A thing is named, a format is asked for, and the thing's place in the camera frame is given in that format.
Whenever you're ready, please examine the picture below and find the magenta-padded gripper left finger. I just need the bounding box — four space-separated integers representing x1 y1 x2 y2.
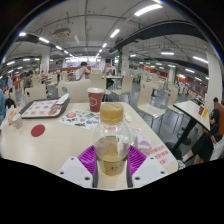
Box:
55 144 99 189

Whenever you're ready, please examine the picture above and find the flat round red coaster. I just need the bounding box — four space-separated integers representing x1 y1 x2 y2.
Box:
30 123 47 138

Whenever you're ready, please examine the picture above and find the beige side table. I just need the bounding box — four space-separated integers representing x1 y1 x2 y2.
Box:
172 100 212 153

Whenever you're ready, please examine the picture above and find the colourful printed leaflet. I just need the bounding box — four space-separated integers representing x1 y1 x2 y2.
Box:
58 108 102 131

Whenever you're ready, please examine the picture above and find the dark food tray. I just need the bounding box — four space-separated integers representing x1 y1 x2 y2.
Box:
19 97 71 119

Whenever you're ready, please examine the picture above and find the printed paper tray liner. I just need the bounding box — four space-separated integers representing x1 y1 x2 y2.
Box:
21 99 63 118

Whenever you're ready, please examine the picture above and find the small yellow drink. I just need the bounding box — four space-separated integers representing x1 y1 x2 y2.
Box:
202 106 210 119

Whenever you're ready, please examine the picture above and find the clear bottle with yellow cap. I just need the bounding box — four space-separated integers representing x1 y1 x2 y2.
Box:
92 102 132 178

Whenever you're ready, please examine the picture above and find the ceiling air conditioner unit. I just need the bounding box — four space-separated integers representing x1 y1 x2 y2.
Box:
52 27 72 39

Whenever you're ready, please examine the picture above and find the crumpled white napkin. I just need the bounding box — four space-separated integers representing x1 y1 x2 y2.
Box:
54 93 71 106

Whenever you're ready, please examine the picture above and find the person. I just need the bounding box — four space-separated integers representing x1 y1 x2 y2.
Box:
102 59 118 77
177 97 224 170
0 88 7 125
22 70 35 91
74 61 91 81

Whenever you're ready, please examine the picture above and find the group of beige chairs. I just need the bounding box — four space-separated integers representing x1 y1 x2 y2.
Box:
13 68 198 108

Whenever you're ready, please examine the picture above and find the group of ceiling lights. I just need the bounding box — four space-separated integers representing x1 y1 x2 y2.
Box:
1 3 209 74

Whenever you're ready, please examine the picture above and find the beige chair with metal legs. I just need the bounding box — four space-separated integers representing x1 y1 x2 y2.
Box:
136 80 167 133
111 74 135 101

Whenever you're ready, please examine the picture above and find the red paper cup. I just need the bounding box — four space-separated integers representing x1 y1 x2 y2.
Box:
87 87 106 113

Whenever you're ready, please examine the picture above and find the small white sachet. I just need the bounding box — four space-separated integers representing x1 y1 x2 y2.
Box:
124 112 134 123

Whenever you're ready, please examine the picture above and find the white label with red print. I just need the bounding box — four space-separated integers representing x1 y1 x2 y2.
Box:
146 143 177 167

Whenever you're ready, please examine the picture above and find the clear pink-edged packet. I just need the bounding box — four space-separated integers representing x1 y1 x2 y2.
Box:
136 134 153 155

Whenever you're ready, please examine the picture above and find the beige chair with round hole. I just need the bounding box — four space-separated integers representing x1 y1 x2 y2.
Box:
23 83 48 105
56 79 92 103

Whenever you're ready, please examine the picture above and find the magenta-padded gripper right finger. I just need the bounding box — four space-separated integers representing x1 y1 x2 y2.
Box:
126 145 169 189

